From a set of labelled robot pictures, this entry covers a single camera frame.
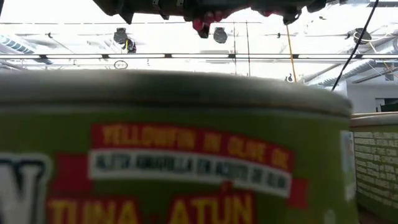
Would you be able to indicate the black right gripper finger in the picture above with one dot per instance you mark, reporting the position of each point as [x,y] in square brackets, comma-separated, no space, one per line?
[204,32]

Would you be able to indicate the tuna can silver lid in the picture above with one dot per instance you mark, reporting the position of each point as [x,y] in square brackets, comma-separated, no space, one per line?
[186,140]
[376,161]

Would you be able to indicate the ceiling light bar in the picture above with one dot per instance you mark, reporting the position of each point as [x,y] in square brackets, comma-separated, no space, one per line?
[199,56]

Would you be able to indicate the ceiling air duct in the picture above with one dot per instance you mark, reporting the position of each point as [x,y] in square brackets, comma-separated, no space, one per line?
[15,45]
[351,73]

